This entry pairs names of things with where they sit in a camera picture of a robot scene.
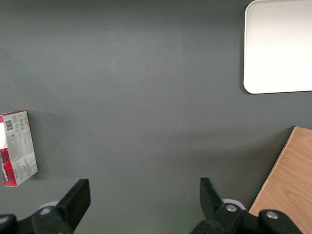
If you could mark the wooden drawer cabinet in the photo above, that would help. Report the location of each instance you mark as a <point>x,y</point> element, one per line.
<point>290,175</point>

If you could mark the red cookie box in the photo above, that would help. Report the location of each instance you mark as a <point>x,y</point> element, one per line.
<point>22,146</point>

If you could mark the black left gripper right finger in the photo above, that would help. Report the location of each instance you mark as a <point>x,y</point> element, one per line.
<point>214,209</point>

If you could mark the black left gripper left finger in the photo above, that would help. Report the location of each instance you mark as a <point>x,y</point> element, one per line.
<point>70,209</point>

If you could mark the white rectangular tray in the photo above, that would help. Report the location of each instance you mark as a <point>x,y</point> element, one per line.
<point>278,48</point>

